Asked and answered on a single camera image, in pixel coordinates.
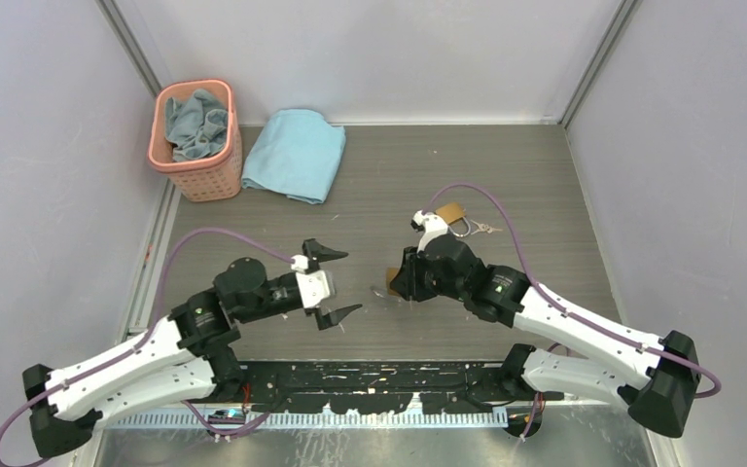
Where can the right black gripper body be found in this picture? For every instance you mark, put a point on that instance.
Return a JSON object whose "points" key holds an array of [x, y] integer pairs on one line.
{"points": [[422, 282]]}

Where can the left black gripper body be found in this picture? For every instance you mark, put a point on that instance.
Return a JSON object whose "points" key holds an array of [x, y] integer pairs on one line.
{"points": [[310, 310]]}

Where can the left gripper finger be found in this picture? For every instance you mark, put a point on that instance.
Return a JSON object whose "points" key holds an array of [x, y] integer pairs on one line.
{"points": [[317, 253], [329, 319]]}

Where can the brass padlock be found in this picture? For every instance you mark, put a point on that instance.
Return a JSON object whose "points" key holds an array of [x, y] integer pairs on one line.
{"points": [[456, 219], [386, 291]]}

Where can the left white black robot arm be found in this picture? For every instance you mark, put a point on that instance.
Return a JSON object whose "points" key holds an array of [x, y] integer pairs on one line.
{"points": [[185, 355]]}

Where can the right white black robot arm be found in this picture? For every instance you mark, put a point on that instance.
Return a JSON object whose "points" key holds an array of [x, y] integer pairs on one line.
{"points": [[650, 377]]}

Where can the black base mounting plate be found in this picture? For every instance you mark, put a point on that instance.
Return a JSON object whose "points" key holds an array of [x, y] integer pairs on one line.
{"points": [[369, 387]]}

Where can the light blue folded towel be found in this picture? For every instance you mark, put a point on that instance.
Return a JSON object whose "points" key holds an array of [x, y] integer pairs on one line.
{"points": [[297, 155]]}

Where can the pink plastic laundry basket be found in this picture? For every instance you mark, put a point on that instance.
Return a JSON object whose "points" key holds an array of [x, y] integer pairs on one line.
{"points": [[211, 178]]}

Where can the grey-blue cloth in basket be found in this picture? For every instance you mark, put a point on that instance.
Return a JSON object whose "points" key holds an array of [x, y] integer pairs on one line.
{"points": [[195, 128]]}

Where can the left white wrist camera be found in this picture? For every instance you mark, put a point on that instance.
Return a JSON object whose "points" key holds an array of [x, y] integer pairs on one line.
{"points": [[299, 265]]}

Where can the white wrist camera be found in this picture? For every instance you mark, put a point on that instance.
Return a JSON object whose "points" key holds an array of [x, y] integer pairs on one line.
{"points": [[431, 226], [299, 265]]}

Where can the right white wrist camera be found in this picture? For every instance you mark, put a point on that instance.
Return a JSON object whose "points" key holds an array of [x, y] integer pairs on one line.
{"points": [[431, 226]]}

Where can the small keys on ring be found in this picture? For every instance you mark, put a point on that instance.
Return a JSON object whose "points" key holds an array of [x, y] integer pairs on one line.
{"points": [[483, 228]]}

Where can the aluminium rail frame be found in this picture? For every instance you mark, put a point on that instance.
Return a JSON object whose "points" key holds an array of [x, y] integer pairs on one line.
{"points": [[558, 429]]}

